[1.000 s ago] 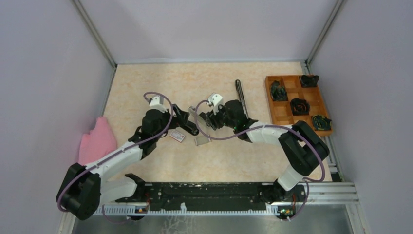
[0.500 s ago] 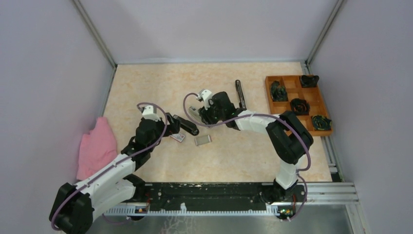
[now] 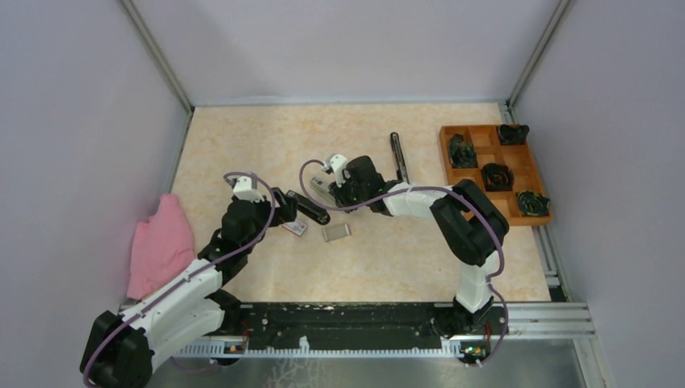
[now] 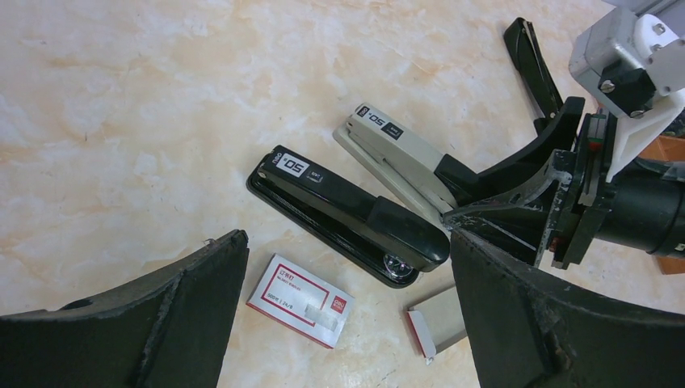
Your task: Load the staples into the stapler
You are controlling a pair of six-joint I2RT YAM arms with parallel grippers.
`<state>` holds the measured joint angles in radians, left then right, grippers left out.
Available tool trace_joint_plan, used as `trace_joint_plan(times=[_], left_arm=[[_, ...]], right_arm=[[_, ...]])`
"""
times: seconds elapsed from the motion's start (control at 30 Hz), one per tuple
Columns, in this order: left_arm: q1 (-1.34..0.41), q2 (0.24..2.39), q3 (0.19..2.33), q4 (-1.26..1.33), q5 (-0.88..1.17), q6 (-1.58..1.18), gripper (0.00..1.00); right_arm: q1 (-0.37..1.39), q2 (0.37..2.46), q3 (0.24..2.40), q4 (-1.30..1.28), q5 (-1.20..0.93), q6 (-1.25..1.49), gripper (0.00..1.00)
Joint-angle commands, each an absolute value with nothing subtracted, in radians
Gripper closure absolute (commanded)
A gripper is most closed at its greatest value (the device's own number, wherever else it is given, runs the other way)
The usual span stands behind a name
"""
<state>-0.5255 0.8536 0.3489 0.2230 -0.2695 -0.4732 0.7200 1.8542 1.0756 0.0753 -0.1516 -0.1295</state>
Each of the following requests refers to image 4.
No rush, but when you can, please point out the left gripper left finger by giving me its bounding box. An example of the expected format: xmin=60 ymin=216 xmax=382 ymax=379
xmin=1 ymin=230 xmax=249 ymax=387

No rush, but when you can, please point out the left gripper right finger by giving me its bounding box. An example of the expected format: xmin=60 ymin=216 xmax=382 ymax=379
xmin=451 ymin=231 xmax=684 ymax=387

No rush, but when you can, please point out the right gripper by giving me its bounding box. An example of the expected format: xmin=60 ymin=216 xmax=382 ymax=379
xmin=442 ymin=96 xmax=617 ymax=270

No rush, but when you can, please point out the red white staple box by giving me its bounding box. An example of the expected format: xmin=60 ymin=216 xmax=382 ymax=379
xmin=246 ymin=254 xmax=355 ymax=349

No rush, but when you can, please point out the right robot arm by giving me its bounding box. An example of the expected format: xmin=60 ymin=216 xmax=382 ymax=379
xmin=435 ymin=97 xmax=684 ymax=269

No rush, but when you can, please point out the wooden compartment tray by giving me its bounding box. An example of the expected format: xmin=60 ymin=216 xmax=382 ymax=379
xmin=639 ymin=133 xmax=685 ymax=276

